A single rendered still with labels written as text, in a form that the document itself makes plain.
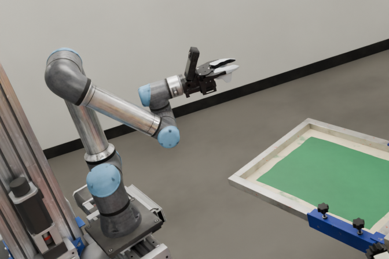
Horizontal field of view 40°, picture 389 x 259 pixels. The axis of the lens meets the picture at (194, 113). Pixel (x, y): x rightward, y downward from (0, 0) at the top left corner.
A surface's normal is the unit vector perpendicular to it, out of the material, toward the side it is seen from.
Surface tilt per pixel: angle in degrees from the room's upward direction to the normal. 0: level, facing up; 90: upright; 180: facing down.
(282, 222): 0
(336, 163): 0
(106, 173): 7
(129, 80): 90
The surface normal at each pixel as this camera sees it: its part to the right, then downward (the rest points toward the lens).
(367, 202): -0.26, -0.85
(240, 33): 0.17, 0.43
